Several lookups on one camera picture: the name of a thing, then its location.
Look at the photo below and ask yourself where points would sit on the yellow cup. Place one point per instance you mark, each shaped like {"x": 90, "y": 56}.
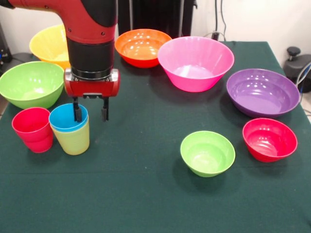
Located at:
{"x": 73, "y": 143}

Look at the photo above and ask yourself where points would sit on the dark green tablecloth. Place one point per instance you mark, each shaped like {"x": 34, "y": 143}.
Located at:
{"x": 145, "y": 194}

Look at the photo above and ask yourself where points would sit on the purple bowl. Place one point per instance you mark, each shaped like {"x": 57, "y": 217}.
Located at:
{"x": 262, "y": 94}

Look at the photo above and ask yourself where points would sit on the orange bowl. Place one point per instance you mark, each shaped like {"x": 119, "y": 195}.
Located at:
{"x": 143, "y": 48}

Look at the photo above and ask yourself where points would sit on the large yellow bowl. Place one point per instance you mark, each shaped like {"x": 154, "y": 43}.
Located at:
{"x": 48, "y": 43}

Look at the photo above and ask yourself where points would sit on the black equipment box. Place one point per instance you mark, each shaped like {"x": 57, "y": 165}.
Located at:
{"x": 5, "y": 53}

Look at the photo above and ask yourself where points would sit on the small red bowl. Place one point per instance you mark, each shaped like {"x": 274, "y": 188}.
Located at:
{"x": 269, "y": 140}

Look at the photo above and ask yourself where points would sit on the large green bowl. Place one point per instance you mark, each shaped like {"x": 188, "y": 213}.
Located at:
{"x": 29, "y": 85}

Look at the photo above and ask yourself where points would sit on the large pink bowl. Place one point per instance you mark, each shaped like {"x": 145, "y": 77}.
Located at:
{"x": 194, "y": 63}

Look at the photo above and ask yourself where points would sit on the blue cup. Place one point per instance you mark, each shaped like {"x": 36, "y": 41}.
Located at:
{"x": 62, "y": 119}

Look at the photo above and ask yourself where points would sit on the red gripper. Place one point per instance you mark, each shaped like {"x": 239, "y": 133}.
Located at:
{"x": 92, "y": 88}

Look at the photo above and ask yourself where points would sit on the small green bowl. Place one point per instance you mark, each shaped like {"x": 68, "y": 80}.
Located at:
{"x": 206, "y": 155}

